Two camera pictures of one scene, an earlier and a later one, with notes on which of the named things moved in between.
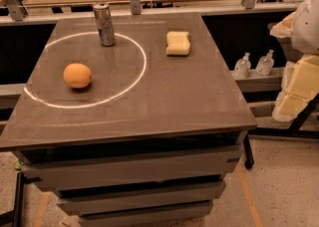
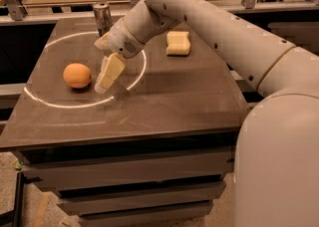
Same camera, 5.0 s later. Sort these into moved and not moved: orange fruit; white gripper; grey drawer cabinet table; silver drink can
Moved: white gripper
Not moved: orange fruit; grey drawer cabinet table; silver drink can
